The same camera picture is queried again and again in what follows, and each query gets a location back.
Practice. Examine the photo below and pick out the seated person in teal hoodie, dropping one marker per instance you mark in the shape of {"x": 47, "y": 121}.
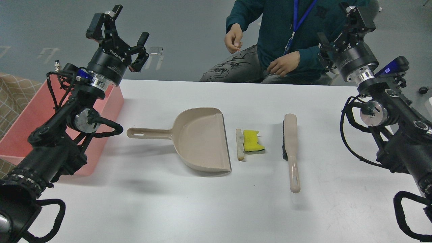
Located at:
{"x": 273, "y": 28}

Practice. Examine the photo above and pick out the person's left hand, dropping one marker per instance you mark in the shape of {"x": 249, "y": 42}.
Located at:
{"x": 284, "y": 64}

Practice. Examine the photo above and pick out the beige checkered cloth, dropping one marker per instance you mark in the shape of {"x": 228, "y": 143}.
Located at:
{"x": 16, "y": 94}

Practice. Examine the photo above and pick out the white eraser stick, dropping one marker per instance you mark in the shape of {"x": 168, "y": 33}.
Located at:
{"x": 240, "y": 144}

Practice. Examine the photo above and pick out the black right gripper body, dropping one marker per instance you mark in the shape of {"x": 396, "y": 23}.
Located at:
{"x": 354, "y": 59}

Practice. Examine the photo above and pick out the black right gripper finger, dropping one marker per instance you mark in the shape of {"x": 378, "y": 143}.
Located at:
{"x": 359, "y": 19}
{"x": 327, "y": 49}

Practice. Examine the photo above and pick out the beige hand brush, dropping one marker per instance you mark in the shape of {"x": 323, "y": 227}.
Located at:
{"x": 290, "y": 148}

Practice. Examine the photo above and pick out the silver floor socket plate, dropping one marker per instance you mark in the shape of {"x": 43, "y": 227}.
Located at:
{"x": 155, "y": 50}

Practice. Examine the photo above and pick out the yellow sponge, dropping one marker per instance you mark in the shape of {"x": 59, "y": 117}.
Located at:
{"x": 251, "y": 141}

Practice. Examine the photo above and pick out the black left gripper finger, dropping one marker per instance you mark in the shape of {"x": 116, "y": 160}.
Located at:
{"x": 103, "y": 25}
{"x": 139, "y": 49}

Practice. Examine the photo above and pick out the person's right hand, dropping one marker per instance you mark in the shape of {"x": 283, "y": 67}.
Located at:
{"x": 233, "y": 38}

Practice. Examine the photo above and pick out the beige plastic dustpan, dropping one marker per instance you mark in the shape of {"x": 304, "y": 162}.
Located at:
{"x": 198, "y": 136}

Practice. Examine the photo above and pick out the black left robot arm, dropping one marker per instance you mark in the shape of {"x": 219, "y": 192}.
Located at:
{"x": 59, "y": 145}

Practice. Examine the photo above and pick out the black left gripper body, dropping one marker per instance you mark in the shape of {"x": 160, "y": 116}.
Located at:
{"x": 111, "y": 60}

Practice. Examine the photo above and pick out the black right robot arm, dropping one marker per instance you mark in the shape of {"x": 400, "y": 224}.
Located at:
{"x": 403, "y": 135}

